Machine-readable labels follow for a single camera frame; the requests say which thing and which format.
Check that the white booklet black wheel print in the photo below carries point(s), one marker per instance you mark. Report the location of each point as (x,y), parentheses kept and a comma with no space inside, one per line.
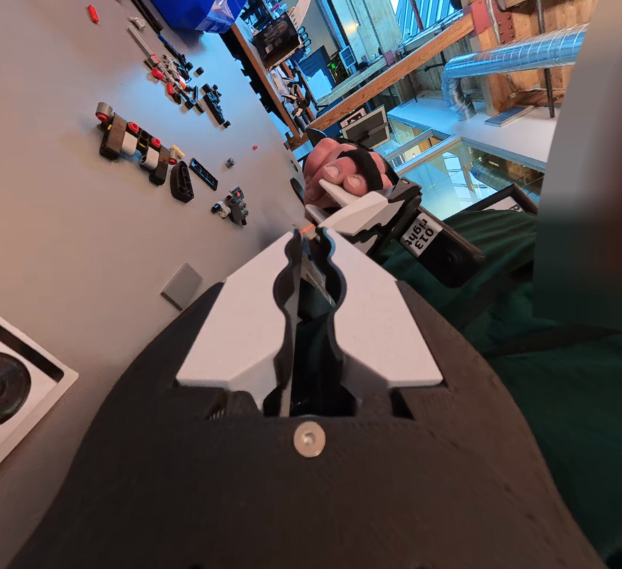
(34,399)

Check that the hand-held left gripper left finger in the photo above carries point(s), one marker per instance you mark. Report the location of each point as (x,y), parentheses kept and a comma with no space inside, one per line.
(238,330)

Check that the dark grey lego plate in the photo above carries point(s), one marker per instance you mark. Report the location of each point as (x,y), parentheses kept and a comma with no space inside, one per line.
(204,174)

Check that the flat grey square tile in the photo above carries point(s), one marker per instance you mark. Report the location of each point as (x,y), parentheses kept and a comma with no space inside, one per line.
(182,287)

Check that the tan lego pin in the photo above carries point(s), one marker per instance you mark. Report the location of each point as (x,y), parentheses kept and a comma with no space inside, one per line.
(177,151)

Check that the wooden desk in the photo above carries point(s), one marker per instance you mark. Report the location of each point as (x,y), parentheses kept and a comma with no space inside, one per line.
(265,82)

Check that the grey lego piece orange sticker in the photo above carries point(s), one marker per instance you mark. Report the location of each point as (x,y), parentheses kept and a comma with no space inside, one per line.
(318,282)

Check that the small grey black lego assembly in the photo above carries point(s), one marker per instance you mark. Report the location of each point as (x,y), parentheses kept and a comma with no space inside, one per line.
(238,204)

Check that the long light grey lego axle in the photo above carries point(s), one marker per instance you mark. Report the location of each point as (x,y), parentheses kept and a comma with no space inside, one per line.
(142,43)

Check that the red lego pin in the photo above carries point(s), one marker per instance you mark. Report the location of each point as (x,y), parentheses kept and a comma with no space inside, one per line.
(93,13)

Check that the grey monitor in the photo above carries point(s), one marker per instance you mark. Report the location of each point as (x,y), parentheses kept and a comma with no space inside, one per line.
(364,126)

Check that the person's right hand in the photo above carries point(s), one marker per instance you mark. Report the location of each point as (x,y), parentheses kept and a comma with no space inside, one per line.
(323,160)

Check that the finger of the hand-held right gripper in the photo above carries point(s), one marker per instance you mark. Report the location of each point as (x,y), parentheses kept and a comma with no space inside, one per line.
(381,238)
(359,216)

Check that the small light grey lego piece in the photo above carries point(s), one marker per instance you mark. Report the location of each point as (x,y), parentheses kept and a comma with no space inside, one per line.
(137,22)

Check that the cluster of small lego pieces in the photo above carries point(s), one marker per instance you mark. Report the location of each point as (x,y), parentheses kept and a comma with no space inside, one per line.
(214,104)

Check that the black curved lego piece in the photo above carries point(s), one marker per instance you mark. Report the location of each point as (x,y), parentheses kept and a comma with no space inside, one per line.
(175,189)

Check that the silver metal duct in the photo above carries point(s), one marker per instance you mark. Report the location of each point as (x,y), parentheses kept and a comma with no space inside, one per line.
(510,56)

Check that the black box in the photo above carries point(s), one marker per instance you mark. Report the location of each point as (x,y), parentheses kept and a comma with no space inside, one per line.
(274,36)

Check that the slanted wooden beam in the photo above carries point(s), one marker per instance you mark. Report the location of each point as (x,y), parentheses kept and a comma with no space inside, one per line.
(413,58)

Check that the black white lego subassembly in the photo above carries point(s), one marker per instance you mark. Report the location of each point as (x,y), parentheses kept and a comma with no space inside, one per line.
(114,138)

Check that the black framed white sign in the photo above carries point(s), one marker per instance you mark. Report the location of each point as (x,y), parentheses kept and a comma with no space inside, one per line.
(505,202)

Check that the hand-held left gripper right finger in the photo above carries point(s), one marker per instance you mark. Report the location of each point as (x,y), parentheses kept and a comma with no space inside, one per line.
(384,330)

